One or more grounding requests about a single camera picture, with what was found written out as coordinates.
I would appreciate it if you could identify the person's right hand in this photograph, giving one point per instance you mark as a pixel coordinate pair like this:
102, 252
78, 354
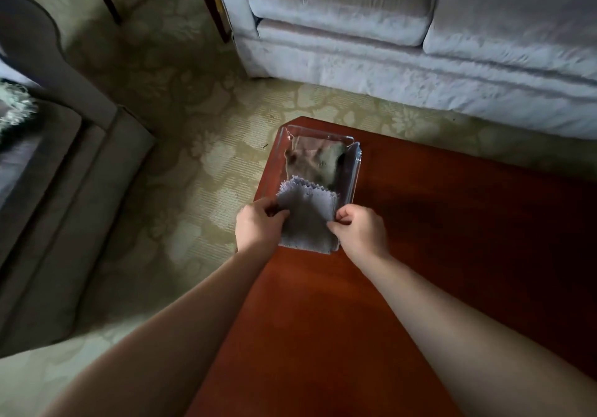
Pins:
363, 237

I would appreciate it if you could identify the person's left hand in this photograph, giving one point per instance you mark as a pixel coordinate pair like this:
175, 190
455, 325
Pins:
255, 229

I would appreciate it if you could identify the person's right thumb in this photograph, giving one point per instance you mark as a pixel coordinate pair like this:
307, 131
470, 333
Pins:
336, 231

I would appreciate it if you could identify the person's left thumb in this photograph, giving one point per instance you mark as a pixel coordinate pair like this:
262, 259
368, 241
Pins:
280, 216

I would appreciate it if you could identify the grey fabric swatch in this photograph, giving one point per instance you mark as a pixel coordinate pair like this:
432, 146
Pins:
308, 216

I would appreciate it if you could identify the person's right forearm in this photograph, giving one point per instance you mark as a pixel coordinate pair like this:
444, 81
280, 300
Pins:
466, 337

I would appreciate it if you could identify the person's left forearm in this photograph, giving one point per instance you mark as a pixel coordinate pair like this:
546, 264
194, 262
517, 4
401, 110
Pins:
172, 337

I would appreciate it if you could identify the clear glass tray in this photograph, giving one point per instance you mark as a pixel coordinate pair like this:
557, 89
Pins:
322, 160

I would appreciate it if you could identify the red wooden coffee table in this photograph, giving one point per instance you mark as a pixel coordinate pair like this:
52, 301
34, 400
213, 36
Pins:
396, 290

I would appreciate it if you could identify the light grey velvet sofa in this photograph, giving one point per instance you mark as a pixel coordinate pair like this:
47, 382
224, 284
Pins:
419, 34

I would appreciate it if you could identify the grey armchair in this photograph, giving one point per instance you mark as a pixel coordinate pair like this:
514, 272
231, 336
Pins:
51, 188

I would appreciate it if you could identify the fringed throw pillow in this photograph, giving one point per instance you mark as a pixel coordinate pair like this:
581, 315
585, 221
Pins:
14, 108

